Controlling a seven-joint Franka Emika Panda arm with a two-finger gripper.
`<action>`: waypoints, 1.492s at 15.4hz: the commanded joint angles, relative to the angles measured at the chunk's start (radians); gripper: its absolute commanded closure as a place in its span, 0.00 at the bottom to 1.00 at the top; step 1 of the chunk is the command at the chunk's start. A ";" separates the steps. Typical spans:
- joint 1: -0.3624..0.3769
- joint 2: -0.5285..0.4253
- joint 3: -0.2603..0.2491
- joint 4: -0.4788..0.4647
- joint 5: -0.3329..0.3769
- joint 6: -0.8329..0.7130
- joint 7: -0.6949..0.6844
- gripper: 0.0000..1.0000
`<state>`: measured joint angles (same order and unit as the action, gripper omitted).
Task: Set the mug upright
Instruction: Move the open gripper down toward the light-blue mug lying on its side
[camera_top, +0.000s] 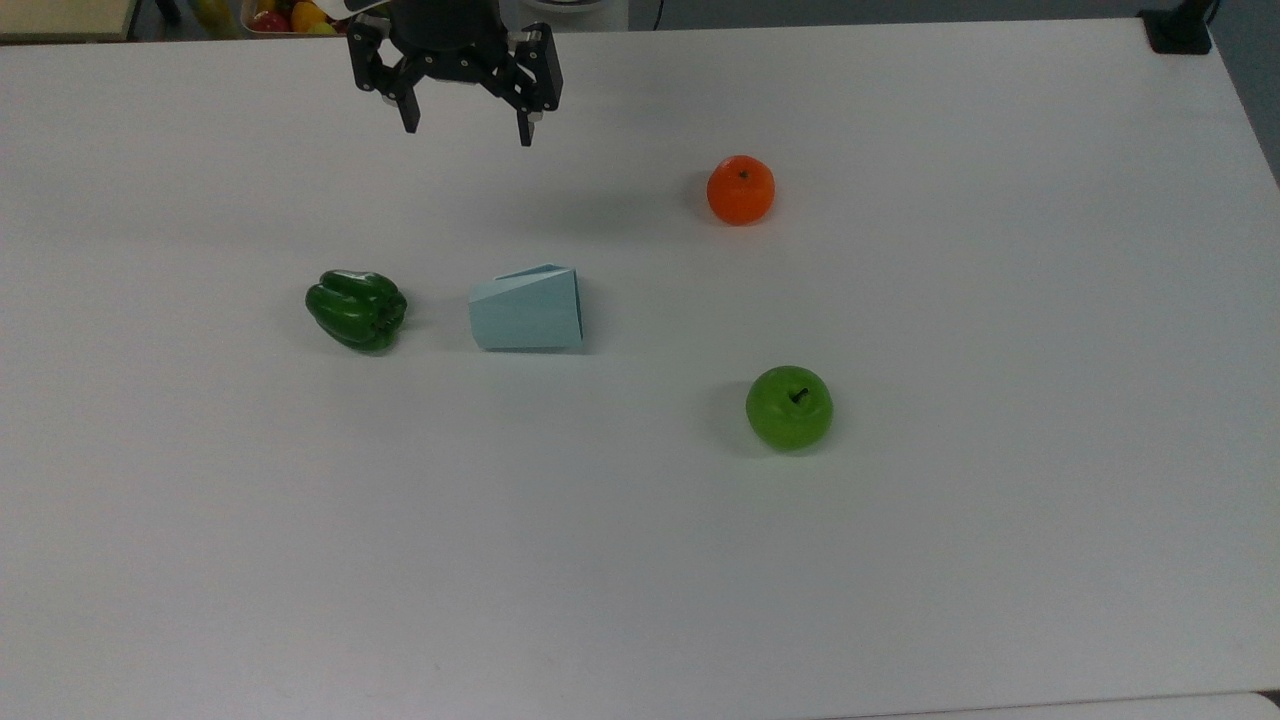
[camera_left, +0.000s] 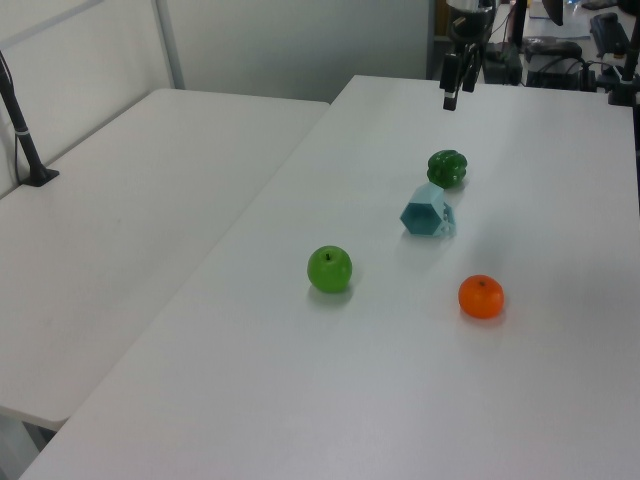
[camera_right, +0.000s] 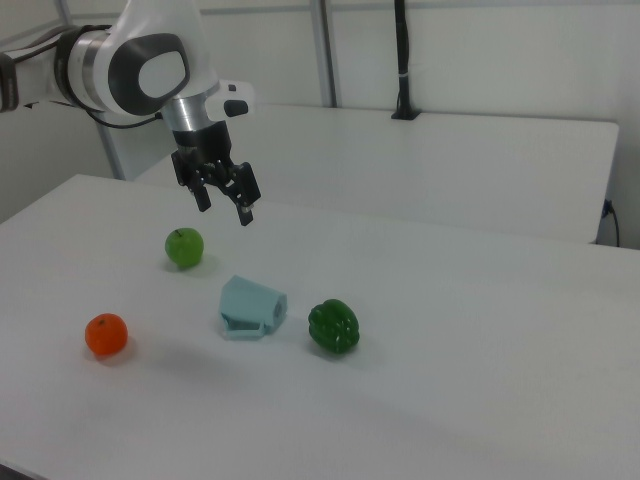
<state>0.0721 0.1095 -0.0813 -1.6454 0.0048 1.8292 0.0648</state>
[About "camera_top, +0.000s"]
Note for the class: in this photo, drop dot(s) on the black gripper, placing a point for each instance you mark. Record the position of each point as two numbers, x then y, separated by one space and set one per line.
445 35

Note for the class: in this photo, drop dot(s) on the clear bin of fruit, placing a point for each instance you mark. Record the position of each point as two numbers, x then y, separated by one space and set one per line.
290 16

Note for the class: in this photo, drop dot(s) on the light blue paper cup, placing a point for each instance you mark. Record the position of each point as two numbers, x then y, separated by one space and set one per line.
525 312

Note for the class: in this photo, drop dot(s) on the green bell pepper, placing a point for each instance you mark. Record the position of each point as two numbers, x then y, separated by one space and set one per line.
356 310

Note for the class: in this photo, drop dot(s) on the orange fruit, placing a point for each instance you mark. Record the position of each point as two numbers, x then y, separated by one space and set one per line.
741 190

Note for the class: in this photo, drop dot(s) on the wooden side table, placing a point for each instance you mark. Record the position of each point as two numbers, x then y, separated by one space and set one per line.
65 18

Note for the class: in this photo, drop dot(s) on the green apple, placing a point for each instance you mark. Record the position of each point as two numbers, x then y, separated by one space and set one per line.
789 408

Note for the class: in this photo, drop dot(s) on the black clamp mount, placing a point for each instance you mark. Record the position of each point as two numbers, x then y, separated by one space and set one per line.
1178 28

